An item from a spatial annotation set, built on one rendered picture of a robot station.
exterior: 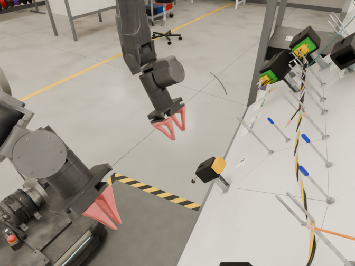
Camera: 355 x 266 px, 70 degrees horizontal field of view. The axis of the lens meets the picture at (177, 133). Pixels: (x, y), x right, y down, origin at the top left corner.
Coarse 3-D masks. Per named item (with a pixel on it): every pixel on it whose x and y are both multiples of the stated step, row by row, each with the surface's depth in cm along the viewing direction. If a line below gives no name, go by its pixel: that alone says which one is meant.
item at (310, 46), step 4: (304, 40) 81; (308, 40) 80; (300, 44) 82; (304, 44) 80; (308, 44) 81; (312, 44) 80; (296, 48) 83; (300, 48) 81; (304, 48) 81; (308, 48) 81; (312, 48) 81; (296, 52) 82; (304, 52) 81; (308, 52) 82; (300, 56) 83
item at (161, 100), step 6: (156, 90) 69; (150, 96) 70; (156, 96) 69; (162, 96) 69; (168, 96) 70; (156, 102) 70; (162, 102) 70; (168, 102) 70; (174, 102) 72; (156, 108) 71; (162, 108) 70; (168, 108) 69; (150, 114) 72; (156, 114) 69; (162, 114) 68
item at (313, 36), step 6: (306, 30) 84; (312, 30) 86; (300, 36) 84; (306, 36) 81; (312, 36) 82; (318, 36) 87; (294, 42) 84; (300, 42) 83; (318, 42) 83; (318, 48) 81; (312, 54) 88; (318, 54) 86; (318, 60) 88; (324, 60) 87; (324, 66) 88
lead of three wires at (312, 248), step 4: (308, 220) 31; (312, 224) 30; (312, 232) 30; (312, 236) 29; (312, 240) 29; (312, 244) 29; (312, 248) 29; (312, 252) 28; (308, 256) 29; (312, 256) 28; (308, 260) 28; (312, 260) 28; (308, 264) 28; (312, 264) 28
